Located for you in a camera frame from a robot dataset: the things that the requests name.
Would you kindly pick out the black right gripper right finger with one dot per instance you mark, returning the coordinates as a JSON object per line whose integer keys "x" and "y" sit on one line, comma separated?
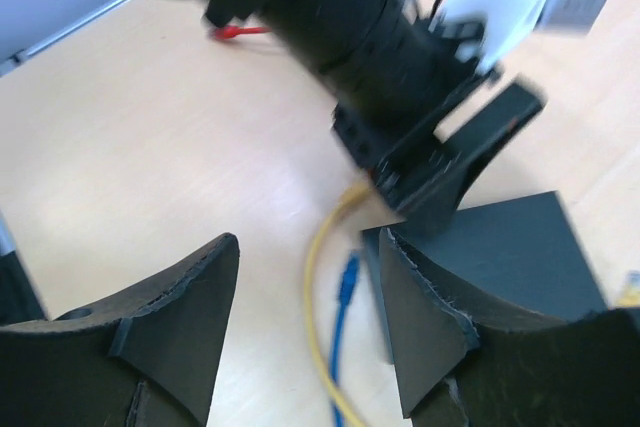
{"x": 464, "y": 357}

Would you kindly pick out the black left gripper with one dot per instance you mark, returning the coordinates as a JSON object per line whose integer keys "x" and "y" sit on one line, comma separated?
{"x": 395, "y": 79}

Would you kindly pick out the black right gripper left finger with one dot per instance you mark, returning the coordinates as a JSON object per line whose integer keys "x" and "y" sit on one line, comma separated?
{"x": 147, "y": 355}

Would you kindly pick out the small black network switch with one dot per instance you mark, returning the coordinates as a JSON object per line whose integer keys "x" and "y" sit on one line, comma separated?
{"x": 524, "y": 251}

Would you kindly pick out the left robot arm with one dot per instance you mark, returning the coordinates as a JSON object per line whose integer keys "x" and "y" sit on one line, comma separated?
{"x": 394, "y": 81}

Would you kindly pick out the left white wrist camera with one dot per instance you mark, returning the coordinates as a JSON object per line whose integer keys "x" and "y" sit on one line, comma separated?
{"x": 506, "y": 23}

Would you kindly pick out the aluminium frame rail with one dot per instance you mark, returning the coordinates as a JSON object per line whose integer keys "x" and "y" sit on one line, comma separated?
{"x": 21, "y": 56}

